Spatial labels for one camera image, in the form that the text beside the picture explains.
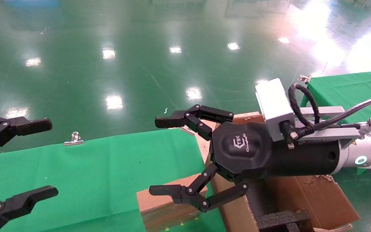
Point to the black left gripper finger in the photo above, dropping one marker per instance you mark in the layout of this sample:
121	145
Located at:
21	201
21	126

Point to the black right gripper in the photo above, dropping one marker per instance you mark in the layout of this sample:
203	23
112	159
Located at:
243	148

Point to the small brown cardboard box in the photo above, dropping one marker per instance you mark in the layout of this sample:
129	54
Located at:
163	206

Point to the large open cardboard carton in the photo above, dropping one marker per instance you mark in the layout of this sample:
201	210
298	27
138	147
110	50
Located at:
317	199

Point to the silver binder clip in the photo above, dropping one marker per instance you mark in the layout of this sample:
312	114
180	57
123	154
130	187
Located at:
304	78
187	130
73	140

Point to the large green table cloth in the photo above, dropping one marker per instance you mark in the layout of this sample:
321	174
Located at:
108	177

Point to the black foam insert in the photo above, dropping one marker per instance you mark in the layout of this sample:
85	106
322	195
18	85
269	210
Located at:
279	220

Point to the small green table cloth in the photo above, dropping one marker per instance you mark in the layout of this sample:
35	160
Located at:
349	90

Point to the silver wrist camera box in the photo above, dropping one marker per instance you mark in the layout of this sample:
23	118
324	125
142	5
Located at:
274	103

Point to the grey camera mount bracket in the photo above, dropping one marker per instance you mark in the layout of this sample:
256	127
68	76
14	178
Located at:
327	133

